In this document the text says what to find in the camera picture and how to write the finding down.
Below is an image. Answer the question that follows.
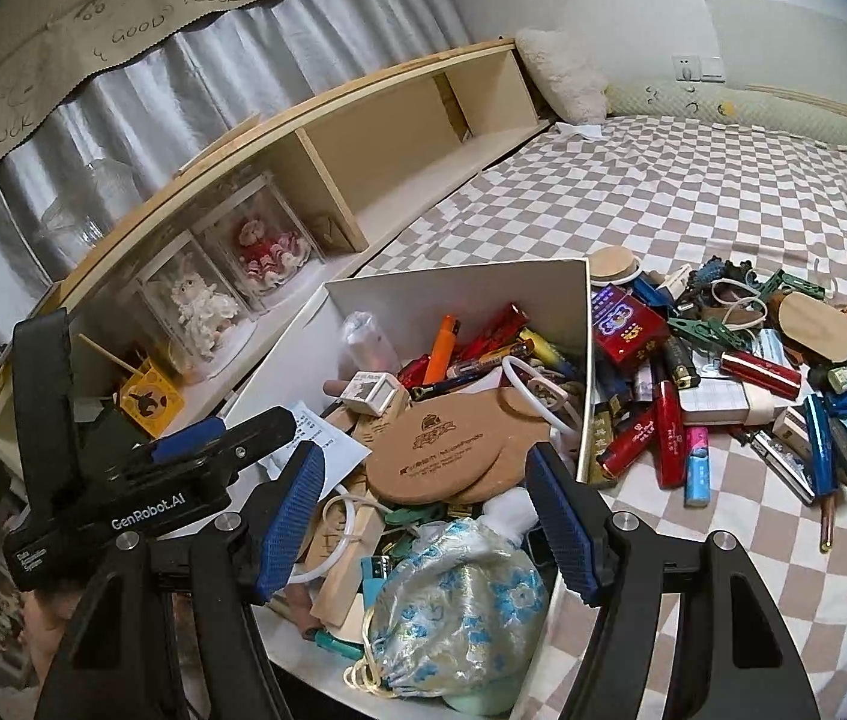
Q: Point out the red foil tube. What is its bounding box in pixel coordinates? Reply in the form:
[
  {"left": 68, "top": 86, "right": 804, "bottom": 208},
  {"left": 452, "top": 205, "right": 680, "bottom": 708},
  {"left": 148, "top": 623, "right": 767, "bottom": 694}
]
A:
[{"left": 654, "top": 379, "right": 689, "bottom": 489}]

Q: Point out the blue floral drawstring bag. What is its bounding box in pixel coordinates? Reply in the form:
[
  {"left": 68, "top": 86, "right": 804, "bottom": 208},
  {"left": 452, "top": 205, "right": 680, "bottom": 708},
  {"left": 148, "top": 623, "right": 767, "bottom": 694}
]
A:
[{"left": 345, "top": 518, "right": 549, "bottom": 699}]

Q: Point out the red cigarette box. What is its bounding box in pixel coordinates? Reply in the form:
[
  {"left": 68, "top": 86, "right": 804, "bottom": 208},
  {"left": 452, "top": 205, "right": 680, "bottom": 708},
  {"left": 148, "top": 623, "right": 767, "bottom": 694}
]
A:
[{"left": 591, "top": 286, "right": 669, "bottom": 374}]

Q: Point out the wall socket panel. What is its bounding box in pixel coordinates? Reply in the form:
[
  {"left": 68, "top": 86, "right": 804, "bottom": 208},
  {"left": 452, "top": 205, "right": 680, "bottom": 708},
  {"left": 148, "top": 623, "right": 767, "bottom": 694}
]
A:
[{"left": 672, "top": 55, "right": 726, "bottom": 83}]

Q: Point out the red dress doll case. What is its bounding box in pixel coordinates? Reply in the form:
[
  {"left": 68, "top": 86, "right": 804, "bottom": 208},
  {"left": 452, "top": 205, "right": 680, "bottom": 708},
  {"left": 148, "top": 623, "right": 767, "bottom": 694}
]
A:
[{"left": 192, "top": 172, "right": 324, "bottom": 314}]

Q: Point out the wooden stick block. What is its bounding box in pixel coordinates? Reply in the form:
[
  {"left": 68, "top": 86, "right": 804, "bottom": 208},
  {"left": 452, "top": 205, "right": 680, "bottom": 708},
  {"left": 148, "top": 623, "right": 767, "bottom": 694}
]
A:
[{"left": 313, "top": 505, "right": 384, "bottom": 628}]

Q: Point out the yellow cat box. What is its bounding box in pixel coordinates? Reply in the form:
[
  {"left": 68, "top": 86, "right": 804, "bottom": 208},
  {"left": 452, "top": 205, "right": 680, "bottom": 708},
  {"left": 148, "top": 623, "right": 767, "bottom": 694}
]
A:
[{"left": 119, "top": 358, "right": 185, "bottom": 437}]

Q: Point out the white paper receipt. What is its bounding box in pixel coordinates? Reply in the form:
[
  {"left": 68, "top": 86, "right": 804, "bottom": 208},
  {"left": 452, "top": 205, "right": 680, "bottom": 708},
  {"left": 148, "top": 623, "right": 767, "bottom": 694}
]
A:
[{"left": 257, "top": 401, "right": 371, "bottom": 500}]

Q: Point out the grey curtain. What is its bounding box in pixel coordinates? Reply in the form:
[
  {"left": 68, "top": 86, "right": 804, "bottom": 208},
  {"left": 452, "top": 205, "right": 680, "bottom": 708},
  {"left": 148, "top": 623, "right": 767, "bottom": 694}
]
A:
[{"left": 0, "top": 0, "right": 471, "bottom": 344}]

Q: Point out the wooden bedside shelf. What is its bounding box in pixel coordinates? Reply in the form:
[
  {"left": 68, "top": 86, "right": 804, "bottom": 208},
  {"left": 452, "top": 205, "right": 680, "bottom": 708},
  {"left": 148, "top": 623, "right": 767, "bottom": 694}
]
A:
[{"left": 31, "top": 39, "right": 542, "bottom": 433}]

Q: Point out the fluffy white pillow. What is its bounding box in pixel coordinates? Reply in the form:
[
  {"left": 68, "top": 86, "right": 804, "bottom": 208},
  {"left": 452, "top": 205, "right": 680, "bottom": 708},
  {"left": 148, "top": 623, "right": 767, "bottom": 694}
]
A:
[{"left": 514, "top": 29, "right": 607, "bottom": 125}]

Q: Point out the orange marker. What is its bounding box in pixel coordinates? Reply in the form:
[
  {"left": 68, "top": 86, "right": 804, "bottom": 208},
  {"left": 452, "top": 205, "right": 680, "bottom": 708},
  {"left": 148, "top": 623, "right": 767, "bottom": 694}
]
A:
[{"left": 423, "top": 314, "right": 459, "bottom": 385}]

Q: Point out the green bolster pillow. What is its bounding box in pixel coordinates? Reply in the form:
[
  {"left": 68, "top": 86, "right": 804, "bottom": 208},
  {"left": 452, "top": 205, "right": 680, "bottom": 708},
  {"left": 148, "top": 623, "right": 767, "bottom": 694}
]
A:
[{"left": 606, "top": 80, "right": 847, "bottom": 146}]

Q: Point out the brown pen gold tip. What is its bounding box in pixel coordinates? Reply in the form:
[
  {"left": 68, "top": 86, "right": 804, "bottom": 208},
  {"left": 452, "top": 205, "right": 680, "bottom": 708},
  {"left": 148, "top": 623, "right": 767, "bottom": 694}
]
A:
[{"left": 819, "top": 493, "right": 837, "bottom": 554}]

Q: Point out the pink blue lighter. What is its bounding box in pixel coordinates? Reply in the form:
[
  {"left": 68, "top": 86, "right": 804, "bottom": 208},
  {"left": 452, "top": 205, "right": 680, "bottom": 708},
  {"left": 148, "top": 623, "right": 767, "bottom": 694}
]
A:
[{"left": 684, "top": 427, "right": 711, "bottom": 509}]

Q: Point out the white shoe box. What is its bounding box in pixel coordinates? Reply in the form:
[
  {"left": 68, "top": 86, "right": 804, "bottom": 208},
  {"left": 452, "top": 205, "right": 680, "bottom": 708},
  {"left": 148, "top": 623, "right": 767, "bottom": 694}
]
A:
[{"left": 159, "top": 257, "right": 594, "bottom": 720}]

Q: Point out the checkered bed sheet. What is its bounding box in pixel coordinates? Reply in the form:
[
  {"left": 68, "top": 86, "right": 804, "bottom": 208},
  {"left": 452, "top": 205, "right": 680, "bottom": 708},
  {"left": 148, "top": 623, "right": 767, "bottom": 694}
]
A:
[{"left": 371, "top": 117, "right": 847, "bottom": 718}]

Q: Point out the oval wooden block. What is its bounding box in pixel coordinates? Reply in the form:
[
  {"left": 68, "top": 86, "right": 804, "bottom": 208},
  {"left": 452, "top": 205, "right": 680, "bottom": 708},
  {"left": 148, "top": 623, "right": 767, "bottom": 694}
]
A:
[{"left": 778, "top": 293, "right": 847, "bottom": 362}]

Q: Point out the red lighter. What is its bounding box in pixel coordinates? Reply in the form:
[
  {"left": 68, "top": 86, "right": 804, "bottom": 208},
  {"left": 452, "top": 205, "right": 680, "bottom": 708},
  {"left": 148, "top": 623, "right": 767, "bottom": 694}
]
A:
[{"left": 720, "top": 351, "right": 803, "bottom": 400}]

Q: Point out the shiny blue pen tube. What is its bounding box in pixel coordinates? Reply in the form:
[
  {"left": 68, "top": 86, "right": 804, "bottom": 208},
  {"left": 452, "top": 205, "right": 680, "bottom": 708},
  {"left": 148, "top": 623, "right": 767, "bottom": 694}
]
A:
[{"left": 803, "top": 394, "right": 839, "bottom": 497}]

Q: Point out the silver harmonica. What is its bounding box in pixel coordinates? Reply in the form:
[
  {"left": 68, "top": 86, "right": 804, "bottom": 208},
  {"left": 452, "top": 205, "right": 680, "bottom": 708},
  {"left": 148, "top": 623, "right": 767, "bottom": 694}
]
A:
[{"left": 749, "top": 431, "right": 816, "bottom": 505}]

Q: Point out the person left hand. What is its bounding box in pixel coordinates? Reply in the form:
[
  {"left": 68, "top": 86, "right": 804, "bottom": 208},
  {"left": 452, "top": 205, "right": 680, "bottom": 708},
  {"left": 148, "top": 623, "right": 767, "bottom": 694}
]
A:
[{"left": 19, "top": 590, "right": 83, "bottom": 683}]

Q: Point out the round cork coaster with print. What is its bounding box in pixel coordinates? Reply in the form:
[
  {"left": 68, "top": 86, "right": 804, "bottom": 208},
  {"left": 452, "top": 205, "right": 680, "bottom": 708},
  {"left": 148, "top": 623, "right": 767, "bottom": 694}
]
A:
[{"left": 366, "top": 390, "right": 506, "bottom": 505}]

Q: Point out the white dress doll case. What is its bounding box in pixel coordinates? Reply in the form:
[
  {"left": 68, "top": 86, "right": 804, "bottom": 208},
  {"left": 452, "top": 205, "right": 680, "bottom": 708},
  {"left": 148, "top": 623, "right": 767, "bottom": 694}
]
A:
[{"left": 132, "top": 231, "right": 256, "bottom": 383}]

